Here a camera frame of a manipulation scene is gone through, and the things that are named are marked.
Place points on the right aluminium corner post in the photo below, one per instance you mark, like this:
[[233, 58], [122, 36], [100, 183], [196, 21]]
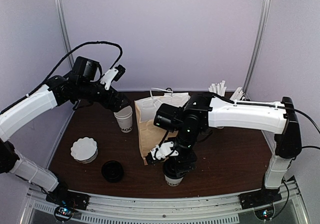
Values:
[[264, 14]]

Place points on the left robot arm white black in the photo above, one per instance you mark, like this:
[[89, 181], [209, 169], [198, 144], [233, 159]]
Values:
[[78, 84]]

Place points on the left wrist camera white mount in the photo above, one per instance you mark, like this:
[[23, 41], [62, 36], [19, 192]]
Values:
[[113, 74]]

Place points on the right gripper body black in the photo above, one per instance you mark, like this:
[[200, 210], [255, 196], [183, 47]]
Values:
[[191, 157]]

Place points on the aluminium corner post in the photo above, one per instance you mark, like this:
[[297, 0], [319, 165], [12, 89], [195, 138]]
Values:
[[63, 25], [264, 14]]

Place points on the brown paper bag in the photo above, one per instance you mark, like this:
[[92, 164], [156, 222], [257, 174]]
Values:
[[145, 109]]

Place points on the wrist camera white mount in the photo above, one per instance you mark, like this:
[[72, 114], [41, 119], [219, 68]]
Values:
[[113, 74], [161, 152]]

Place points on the white scalloped ceramic dish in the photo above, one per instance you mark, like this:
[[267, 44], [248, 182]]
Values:
[[84, 150]]

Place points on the stack of white paper cups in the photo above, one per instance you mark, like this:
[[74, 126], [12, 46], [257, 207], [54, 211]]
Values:
[[125, 119]]

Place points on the black plastic cup lid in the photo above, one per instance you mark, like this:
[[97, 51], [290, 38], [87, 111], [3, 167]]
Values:
[[170, 171]]

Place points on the left aluminium corner post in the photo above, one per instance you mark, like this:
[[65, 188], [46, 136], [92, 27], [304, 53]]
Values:
[[63, 25]]

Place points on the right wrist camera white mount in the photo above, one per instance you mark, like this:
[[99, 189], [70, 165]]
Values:
[[161, 152]]

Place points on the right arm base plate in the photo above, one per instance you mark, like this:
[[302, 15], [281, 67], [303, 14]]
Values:
[[259, 198]]

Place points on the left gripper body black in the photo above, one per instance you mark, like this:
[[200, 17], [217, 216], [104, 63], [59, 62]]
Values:
[[106, 102]]

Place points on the white paper coffee cup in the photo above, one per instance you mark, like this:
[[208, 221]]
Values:
[[173, 181]]

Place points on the bundle of white wrapped straws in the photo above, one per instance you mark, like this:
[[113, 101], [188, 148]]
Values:
[[220, 89]]

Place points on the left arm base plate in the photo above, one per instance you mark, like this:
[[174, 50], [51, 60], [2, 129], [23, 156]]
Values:
[[68, 199]]

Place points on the stack of black lids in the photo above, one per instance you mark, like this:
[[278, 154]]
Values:
[[112, 171]]

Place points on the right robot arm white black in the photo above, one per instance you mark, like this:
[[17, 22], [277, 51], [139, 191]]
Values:
[[210, 110]]

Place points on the aluminium front rail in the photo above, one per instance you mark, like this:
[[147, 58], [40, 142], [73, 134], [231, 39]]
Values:
[[222, 209]]

